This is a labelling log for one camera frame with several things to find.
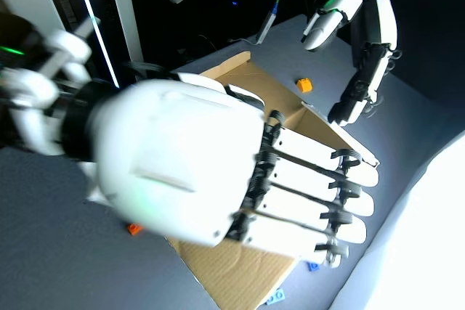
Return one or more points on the light blue flat toy brick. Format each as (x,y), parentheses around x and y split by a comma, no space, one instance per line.
(276,297)

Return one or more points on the narrow white cabinet panel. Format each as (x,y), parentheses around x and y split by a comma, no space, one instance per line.
(125,16)

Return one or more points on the yellow toy brick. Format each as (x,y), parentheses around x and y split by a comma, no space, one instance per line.
(304,85)

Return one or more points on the orange flat toy brick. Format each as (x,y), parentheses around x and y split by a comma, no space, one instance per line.
(134,230)

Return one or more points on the grey table cloth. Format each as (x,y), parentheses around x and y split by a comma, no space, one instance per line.
(54,233)

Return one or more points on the white LED light strip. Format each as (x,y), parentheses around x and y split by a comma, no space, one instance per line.
(92,16)

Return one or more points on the white sheet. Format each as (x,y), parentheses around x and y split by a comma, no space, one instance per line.
(417,233)

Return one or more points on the brown cardboard box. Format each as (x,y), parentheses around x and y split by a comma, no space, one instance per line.
(232,273)

